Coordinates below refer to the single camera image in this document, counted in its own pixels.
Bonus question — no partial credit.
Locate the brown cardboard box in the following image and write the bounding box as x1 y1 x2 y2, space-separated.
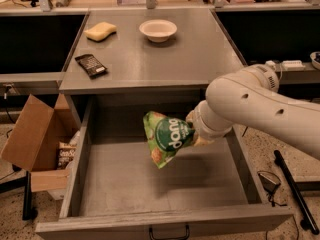
1 94 79 192

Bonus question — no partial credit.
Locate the white bowl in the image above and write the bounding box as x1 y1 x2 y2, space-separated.
139 19 177 43

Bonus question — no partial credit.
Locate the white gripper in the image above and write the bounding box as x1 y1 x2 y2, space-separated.
185 101 233 146

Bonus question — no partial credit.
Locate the grey cabinet counter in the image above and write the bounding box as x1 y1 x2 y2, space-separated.
59 8 243 95

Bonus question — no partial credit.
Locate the black snack bar packet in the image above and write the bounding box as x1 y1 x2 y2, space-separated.
75 54 107 78

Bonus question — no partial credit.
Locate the black drawer handle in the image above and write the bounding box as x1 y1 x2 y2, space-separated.
148 225 190 240

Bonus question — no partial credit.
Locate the black floor stand bar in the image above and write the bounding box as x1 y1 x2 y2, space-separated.
274 150 319 235

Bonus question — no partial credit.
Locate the yellow sponge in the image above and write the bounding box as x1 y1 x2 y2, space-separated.
84 22 117 42

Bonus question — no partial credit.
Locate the white power strip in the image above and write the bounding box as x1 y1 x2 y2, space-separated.
266 60 305 72

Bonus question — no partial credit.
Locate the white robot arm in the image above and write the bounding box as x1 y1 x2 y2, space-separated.
187 64 320 159

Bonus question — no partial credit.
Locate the snack bag in box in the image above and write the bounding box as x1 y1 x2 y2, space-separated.
58 142 76 169

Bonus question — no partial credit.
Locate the green rice chip bag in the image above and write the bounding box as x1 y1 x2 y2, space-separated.
143 111 195 169

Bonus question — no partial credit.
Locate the black floor pedal device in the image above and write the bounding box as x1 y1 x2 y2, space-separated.
258 171 281 194

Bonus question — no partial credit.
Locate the open grey drawer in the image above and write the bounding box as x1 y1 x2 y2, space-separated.
36 99 291 240

